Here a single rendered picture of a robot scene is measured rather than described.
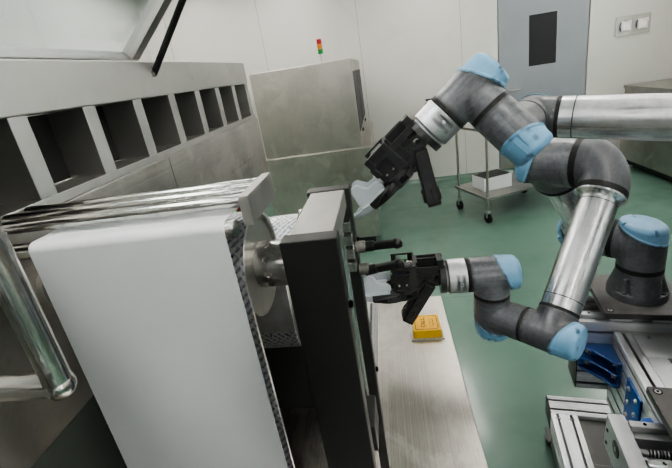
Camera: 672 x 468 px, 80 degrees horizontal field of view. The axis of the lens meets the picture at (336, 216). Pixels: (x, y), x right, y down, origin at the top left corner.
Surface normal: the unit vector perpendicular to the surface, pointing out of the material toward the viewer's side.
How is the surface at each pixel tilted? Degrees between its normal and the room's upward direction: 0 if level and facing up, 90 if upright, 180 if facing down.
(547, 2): 90
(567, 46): 90
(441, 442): 0
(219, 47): 90
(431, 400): 0
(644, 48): 90
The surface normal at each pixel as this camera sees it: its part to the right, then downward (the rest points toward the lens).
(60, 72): 0.98, -0.11
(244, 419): -0.10, 0.36
